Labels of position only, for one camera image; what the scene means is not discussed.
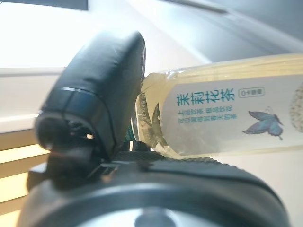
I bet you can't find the yellow tea bottle white cap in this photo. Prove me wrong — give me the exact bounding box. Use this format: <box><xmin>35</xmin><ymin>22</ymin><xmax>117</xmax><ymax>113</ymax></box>
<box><xmin>129</xmin><ymin>53</ymin><xmax>303</xmax><ymax>158</ymax></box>

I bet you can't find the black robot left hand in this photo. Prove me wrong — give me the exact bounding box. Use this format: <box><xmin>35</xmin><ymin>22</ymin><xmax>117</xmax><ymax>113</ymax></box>
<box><xmin>20</xmin><ymin>30</ymin><xmax>285</xmax><ymax>227</ymax></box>

